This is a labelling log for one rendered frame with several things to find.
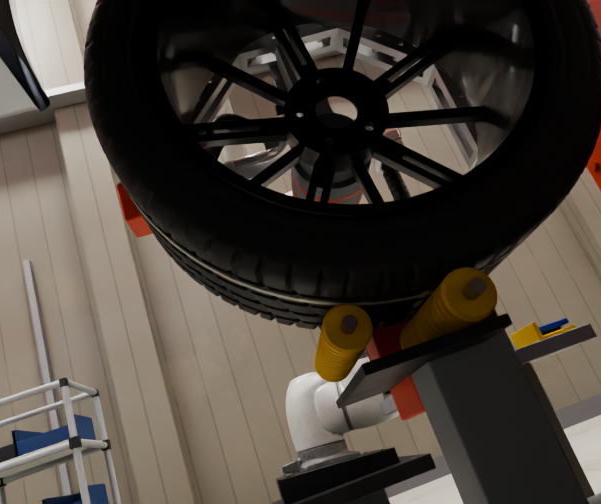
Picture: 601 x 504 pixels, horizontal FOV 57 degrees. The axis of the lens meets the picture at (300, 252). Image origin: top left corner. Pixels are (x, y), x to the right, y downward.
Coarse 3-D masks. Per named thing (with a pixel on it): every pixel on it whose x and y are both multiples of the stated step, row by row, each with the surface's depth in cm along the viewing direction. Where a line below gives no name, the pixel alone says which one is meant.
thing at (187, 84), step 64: (192, 0) 78; (256, 0) 89; (320, 0) 94; (384, 0) 92; (448, 0) 84; (512, 0) 73; (192, 64) 85; (448, 64) 93; (512, 64) 76; (192, 128) 86; (256, 128) 87; (320, 128) 82; (384, 128) 83; (512, 128) 67; (256, 192) 61; (320, 192) 84; (448, 192) 61
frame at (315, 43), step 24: (312, 24) 102; (336, 24) 101; (264, 48) 100; (312, 48) 105; (336, 48) 106; (360, 48) 105; (384, 48) 101; (408, 48) 100; (432, 72) 100; (216, 96) 98; (432, 96) 103; (456, 96) 96; (192, 120) 94
